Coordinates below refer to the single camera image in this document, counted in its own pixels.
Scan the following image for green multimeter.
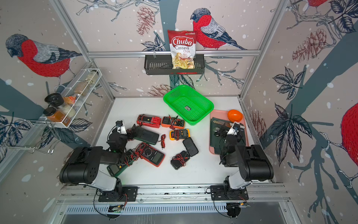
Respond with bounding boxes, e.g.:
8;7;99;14
107;149;134;177

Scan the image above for pink tray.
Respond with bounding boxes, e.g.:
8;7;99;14
209;110;249;155

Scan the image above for black case with leads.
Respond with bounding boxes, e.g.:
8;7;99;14
170;150;190;170

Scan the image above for orange multimeter with leads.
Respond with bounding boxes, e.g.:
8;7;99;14
161;116;185;130

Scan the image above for orange bowl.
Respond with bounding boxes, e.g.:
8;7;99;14
227;110;244;123

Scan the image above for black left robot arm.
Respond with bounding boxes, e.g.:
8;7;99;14
59;120;136;195

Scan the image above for red black large multimeter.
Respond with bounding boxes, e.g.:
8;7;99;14
135;142;165;167

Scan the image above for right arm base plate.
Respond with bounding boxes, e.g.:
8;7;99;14
210;185;249;201

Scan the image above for white wire spice rack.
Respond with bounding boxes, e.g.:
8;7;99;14
44;68;102;128

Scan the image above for black multimeter face down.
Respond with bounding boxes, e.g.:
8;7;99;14
131;125;159;145

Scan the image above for Chuba cassava chips bag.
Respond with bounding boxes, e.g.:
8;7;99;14
168;30;197;69

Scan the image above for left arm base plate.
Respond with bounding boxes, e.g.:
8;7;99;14
98;186;139;203

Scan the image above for black lid spice jar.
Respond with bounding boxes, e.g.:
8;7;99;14
44;92;64;107

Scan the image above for black wall basket shelf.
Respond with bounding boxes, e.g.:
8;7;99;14
144;54;205;76

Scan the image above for orange spice jar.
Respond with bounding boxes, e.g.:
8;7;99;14
43;107;65;122

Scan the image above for yellow multimeter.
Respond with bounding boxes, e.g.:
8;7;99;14
169;129;190;141

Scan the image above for green plastic basket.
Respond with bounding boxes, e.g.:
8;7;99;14
163;85;214;126

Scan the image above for black flat case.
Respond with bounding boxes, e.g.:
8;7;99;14
183;137;199;157

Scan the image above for wire hook rack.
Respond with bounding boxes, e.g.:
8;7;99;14
1;119;61;158

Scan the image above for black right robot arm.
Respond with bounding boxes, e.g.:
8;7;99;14
220;122;274;192

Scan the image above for loose red black leads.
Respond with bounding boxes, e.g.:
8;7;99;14
160;134;166;149

